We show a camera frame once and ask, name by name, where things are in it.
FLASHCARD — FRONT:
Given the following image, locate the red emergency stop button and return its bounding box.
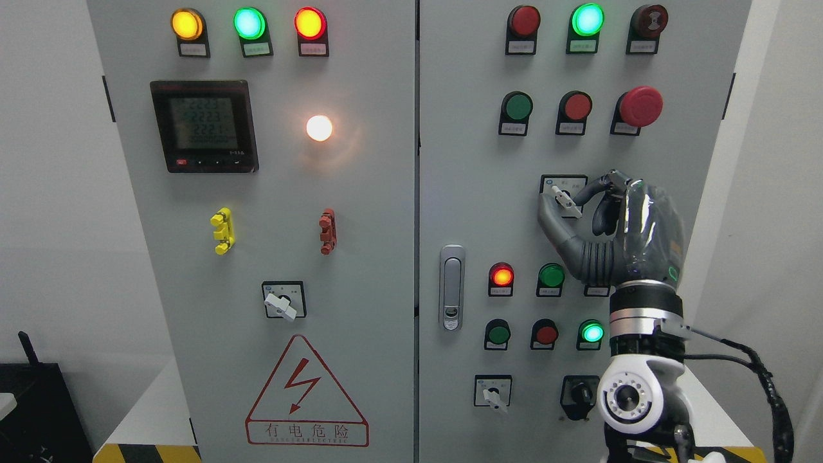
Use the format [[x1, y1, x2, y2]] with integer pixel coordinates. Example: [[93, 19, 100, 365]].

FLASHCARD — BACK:
[[610, 86, 664, 136]]

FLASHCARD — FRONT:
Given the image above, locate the lower green push button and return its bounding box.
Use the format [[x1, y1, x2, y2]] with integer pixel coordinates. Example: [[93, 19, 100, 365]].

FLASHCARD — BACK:
[[483, 318, 511, 350]]

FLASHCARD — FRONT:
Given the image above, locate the yellow door clip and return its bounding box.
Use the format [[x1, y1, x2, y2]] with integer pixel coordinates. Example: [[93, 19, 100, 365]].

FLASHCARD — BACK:
[[210, 207, 235, 255]]

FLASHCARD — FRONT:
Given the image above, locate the dark red buzzer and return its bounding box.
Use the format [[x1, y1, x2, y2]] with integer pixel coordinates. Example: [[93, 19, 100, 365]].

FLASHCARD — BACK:
[[626, 4, 669, 55]]

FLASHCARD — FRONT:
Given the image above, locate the black digital power meter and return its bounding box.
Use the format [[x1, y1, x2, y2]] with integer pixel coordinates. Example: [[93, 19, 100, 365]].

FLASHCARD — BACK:
[[150, 80, 259, 173]]

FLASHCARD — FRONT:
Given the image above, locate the left door gray rotary switch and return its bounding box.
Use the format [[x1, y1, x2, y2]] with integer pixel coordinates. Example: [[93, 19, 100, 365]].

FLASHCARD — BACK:
[[261, 280, 307, 322]]

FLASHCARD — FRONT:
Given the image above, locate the top left green indicator light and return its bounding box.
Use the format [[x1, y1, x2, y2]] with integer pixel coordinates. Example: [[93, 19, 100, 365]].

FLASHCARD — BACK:
[[233, 6, 273, 58]]

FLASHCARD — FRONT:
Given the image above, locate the black box with antenna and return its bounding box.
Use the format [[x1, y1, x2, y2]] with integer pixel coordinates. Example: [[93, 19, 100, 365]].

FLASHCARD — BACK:
[[1, 331, 93, 462]]

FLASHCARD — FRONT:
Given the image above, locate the second row red push button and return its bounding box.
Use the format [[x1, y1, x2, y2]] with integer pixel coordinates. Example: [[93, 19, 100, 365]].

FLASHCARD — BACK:
[[556, 91, 593, 136]]

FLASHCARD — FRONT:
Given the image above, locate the white glowing indicator light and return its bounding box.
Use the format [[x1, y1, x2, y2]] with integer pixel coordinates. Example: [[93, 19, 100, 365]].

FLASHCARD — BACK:
[[305, 114, 333, 143]]

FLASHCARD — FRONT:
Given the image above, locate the top right green lit indicator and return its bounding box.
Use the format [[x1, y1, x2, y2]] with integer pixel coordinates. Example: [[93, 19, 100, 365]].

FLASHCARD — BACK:
[[565, 3, 605, 55]]

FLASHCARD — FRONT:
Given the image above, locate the gray robotic hand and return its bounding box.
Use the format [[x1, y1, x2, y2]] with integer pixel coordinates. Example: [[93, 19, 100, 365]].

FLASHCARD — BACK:
[[538, 169, 685, 291]]

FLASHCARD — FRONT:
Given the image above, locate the yellow indicator light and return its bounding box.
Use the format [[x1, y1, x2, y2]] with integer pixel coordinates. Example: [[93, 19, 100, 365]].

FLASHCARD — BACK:
[[170, 8, 210, 59]]

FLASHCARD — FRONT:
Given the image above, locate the gray electrical control cabinet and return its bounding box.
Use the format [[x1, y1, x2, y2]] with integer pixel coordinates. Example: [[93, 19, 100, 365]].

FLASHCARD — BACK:
[[87, 1, 752, 462]]

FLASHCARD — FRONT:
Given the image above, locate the silver door handle lock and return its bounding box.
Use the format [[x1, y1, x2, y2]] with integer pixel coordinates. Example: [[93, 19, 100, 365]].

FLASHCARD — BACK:
[[438, 245, 466, 331]]

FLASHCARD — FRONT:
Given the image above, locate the lower red push button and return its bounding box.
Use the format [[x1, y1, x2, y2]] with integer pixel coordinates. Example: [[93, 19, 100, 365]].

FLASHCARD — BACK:
[[530, 318, 559, 350]]

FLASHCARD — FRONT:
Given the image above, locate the lower lit green button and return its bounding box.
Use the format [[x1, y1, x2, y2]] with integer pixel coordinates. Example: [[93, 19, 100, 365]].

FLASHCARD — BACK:
[[575, 319, 605, 351]]

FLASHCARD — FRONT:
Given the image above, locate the red triangle warning sticker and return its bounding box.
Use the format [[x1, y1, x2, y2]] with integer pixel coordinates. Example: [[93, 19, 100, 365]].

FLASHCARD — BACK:
[[245, 334, 370, 448]]

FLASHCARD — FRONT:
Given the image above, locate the top right red indicator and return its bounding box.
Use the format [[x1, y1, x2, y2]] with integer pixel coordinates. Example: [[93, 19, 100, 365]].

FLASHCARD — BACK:
[[505, 4, 541, 56]]

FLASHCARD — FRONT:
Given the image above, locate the green indicator light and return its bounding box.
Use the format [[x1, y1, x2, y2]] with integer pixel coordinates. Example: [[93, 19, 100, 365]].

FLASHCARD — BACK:
[[536, 262, 566, 297], [233, 6, 273, 58]]

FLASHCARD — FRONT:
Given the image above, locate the red door clip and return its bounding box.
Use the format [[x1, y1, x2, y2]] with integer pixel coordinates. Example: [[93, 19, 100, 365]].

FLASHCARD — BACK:
[[318, 208, 338, 255]]

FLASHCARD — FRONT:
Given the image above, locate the top left red indicator light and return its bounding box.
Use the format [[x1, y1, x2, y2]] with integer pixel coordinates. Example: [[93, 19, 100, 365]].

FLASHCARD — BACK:
[[294, 6, 329, 57]]

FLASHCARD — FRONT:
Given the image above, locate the middle green indicator light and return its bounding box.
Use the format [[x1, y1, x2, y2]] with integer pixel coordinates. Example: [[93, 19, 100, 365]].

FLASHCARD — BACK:
[[536, 262, 566, 297]]

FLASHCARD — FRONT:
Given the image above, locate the second row green push button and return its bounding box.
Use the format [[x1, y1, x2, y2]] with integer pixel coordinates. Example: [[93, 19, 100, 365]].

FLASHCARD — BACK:
[[498, 91, 533, 136]]

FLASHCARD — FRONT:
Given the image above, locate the black key switch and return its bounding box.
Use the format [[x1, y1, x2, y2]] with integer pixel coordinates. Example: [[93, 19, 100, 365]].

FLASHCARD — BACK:
[[559, 375, 600, 420]]

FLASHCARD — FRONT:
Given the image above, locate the lit red indicator light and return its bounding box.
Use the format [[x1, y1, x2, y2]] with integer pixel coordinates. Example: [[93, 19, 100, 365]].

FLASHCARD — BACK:
[[487, 262, 515, 297]]

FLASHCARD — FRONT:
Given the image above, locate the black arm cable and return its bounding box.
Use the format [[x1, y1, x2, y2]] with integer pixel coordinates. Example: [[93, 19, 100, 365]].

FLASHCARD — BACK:
[[682, 327, 795, 463]]

